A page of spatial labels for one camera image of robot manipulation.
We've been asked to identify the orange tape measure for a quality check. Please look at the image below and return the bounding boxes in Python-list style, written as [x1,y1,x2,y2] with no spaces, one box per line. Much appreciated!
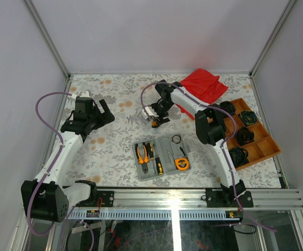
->
[174,158,189,171]

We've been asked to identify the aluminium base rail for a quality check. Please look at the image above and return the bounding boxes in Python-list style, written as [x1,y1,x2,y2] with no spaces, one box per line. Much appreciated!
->
[69,188,303,220]

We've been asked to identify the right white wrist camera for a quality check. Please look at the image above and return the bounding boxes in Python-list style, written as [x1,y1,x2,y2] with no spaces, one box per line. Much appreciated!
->
[142,106,157,121]

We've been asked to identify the hex key set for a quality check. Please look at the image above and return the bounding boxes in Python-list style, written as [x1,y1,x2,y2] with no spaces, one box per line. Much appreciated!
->
[152,119,160,128]

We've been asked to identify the black spinning top upper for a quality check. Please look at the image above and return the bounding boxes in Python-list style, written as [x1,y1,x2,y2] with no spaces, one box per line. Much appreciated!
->
[220,101,236,115]

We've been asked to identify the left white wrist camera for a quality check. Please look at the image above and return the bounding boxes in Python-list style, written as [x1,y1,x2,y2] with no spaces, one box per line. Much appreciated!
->
[71,90,91,99]

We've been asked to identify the green black spinning top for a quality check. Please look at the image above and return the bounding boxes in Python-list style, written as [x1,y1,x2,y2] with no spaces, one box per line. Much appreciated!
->
[239,110,258,127]

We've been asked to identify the black tape roll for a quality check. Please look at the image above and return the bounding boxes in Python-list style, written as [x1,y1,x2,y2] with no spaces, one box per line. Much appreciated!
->
[172,134,182,144]

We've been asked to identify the orange handled pliers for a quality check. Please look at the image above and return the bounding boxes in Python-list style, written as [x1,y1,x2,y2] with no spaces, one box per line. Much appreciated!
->
[135,142,150,174]

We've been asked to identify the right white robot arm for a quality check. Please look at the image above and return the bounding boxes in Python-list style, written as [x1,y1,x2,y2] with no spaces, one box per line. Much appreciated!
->
[143,81,246,206]

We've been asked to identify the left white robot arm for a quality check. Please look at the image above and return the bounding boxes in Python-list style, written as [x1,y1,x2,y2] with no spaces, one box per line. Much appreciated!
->
[21,96,115,222]

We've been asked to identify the black yellow screwdriver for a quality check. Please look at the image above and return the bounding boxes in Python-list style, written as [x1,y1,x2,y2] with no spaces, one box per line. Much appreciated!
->
[153,145,163,175]
[146,142,154,160]

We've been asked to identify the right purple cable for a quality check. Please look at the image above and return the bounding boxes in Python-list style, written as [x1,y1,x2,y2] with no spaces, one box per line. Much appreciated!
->
[140,82,277,233]

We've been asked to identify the red folded cloth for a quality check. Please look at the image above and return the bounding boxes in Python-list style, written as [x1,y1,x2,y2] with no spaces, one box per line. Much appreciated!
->
[180,69,228,105]

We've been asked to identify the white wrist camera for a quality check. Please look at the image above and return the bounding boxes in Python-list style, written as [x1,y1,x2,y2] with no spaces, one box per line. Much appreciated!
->
[142,106,157,121]
[71,90,91,99]

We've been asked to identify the grey plastic tool case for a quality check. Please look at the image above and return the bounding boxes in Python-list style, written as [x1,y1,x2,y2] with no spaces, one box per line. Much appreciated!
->
[132,133,192,181]

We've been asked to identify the black orange spinning top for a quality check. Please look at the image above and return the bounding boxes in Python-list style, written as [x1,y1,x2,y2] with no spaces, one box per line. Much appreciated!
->
[235,127,254,146]

